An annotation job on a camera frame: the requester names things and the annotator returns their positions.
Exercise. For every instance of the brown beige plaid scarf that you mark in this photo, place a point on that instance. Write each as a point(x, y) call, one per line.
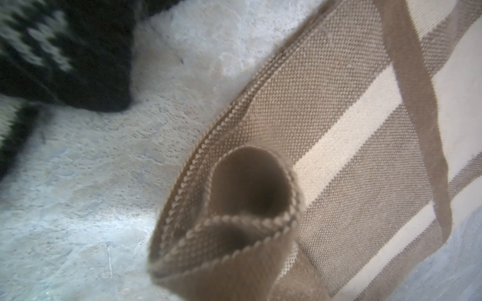
point(350, 157)

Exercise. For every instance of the black white houndstooth scarf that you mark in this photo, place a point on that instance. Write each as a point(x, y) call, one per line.
point(72, 53)

